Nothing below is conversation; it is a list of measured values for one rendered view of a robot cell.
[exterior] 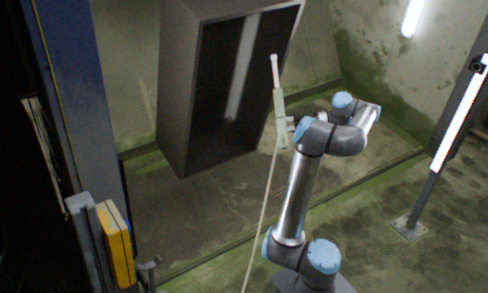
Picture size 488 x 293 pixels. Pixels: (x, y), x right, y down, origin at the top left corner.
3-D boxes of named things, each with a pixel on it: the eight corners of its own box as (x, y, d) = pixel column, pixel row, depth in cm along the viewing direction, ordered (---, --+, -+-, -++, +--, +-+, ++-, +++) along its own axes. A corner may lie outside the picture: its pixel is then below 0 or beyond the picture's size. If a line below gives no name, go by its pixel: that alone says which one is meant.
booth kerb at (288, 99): (73, 181, 327) (70, 168, 319) (72, 180, 328) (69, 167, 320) (340, 87, 452) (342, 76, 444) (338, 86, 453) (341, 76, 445)
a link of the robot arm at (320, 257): (329, 295, 194) (337, 272, 182) (292, 279, 198) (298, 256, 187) (339, 268, 204) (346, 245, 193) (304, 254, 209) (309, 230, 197)
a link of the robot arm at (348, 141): (366, 140, 156) (384, 102, 216) (332, 129, 159) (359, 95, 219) (356, 168, 160) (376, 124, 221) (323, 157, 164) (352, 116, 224)
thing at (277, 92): (287, 150, 243) (288, 146, 220) (278, 150, 243) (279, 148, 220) (277, 63, 246) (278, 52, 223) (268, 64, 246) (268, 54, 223)
